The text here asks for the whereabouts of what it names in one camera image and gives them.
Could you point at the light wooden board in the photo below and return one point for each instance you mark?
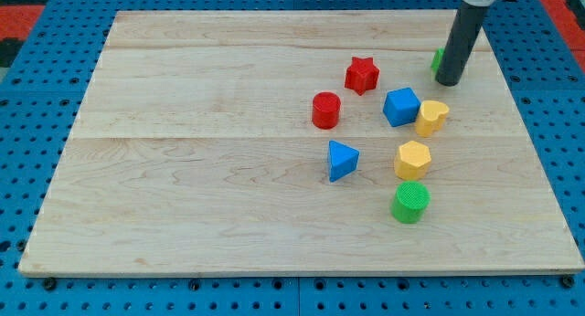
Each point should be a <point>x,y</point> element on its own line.
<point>194,154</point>

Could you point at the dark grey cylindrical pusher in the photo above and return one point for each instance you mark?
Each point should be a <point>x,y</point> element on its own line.
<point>465,30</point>

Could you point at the red cylinder block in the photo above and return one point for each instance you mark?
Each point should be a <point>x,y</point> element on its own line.
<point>326,110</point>

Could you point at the red star block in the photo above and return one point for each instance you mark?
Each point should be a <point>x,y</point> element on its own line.
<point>361,75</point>

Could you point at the green cylinder block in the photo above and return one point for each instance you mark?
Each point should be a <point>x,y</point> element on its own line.
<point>410,202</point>

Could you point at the blue triangle block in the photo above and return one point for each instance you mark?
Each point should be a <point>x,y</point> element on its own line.
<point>342,160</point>

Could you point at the yellow heart block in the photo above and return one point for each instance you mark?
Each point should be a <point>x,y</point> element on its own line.
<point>431,117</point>

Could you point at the blue cube block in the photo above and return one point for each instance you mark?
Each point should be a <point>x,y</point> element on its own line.
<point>401,107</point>

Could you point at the yellow hexagon block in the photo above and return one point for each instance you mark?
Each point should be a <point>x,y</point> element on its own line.
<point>412,161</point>

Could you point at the green block behind pusher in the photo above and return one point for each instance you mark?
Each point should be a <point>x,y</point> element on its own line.
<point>436,61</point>

